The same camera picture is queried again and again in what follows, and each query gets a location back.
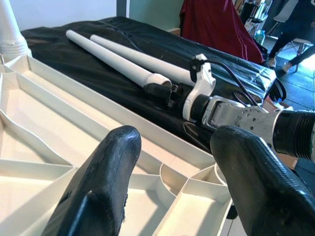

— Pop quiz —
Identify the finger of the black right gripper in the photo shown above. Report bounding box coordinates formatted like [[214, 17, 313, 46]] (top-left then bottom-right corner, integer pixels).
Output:
[[144, 83, 173, 98]]

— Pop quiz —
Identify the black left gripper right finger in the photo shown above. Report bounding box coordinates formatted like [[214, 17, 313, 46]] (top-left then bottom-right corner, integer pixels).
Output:
[[210, 125, 315, 236]]

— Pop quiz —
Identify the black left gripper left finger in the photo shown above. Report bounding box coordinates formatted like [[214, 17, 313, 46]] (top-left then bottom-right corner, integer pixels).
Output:
[[41, 125, 143, 236]]

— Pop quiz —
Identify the white plastic table leg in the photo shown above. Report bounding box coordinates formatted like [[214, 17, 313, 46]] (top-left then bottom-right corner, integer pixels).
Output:
[[90, 34, 197, 87], [65, 29, 173, 93], [0, 0, 32, 62]]

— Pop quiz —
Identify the white plastic children table top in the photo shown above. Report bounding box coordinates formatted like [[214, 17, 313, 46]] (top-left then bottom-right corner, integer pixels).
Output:
[[0, 54, 234, 236]]

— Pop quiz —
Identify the beige cardboard box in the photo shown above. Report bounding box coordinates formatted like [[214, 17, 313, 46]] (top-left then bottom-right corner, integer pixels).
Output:
[[167, 27, 183, 37]]

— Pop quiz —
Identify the dark red hanging garment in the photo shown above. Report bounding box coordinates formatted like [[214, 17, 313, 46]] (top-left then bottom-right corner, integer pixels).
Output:
[[179, 0, 265, 64]]

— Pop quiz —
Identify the black shiny table cloth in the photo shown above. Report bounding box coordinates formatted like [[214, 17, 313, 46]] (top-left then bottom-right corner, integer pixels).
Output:
[[21, 16, 279, 153]]

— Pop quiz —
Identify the person in dark clothes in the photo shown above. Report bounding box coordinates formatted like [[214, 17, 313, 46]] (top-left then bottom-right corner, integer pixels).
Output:
[[267, 0, 315, 74]]

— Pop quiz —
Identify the dark grey door frame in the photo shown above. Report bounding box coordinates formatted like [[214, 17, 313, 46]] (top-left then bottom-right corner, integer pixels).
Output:
[[115, 0, 131, 18]]

